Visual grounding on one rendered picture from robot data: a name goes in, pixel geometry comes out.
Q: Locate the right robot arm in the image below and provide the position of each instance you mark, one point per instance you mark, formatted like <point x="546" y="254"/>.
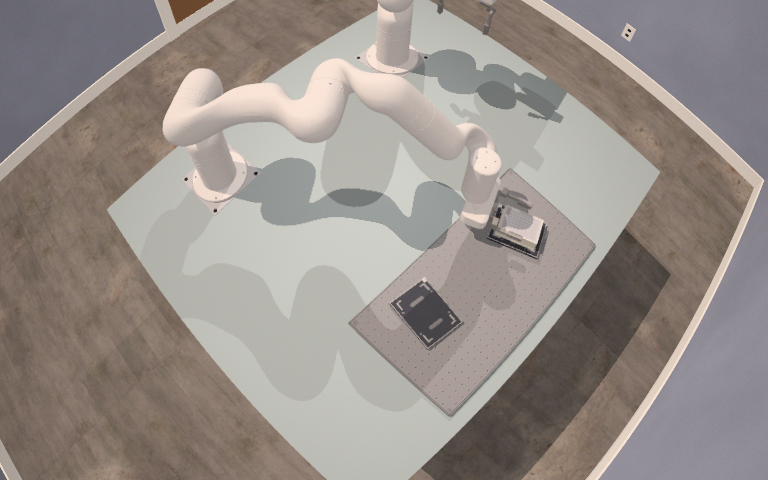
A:
<point x="200" y="110"/>

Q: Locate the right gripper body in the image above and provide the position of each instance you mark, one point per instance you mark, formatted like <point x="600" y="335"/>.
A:
<point x="477" y="215"/>

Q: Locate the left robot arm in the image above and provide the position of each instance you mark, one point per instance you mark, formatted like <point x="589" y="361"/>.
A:
<point x="392" y="52"/>

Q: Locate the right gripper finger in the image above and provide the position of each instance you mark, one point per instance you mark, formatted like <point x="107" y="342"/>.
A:
<point x="521" y="202"/>
<point x="509" y="234"/>

